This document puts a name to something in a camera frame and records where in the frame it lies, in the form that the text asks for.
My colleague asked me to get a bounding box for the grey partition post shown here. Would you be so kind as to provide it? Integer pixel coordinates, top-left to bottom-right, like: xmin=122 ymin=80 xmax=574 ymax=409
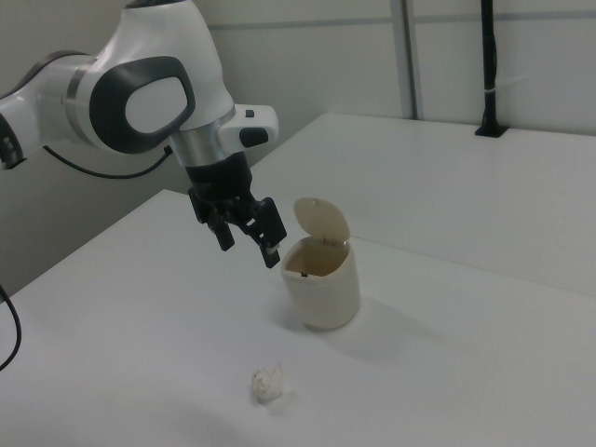
xmin=392 ymin=0 xmax=419 ymax=120

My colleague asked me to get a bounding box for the small white lidded bin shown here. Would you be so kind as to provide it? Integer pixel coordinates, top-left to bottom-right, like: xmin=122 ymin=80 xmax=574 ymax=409
xmin=280 ymin=196 xmax=362 ymax=332

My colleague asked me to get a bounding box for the crumpled white paper trash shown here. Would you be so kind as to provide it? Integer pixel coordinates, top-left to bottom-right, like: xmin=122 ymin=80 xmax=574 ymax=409
xmin=251 ymin=362 xmax=287 ymax=402

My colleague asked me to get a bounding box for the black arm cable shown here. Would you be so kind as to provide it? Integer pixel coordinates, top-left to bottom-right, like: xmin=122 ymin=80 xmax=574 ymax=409
xmin=0 ymin=144 xmax=171 ymax=373

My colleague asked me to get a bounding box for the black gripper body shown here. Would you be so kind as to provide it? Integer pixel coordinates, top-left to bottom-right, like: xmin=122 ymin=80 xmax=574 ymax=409
xmin=184 ymin=153 xmax=256 ymax=210

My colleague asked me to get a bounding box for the black pole with clamp base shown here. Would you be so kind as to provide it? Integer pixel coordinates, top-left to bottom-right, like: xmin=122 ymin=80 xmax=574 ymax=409
xmin=474 ymin=0 xmax=509 ymax=139

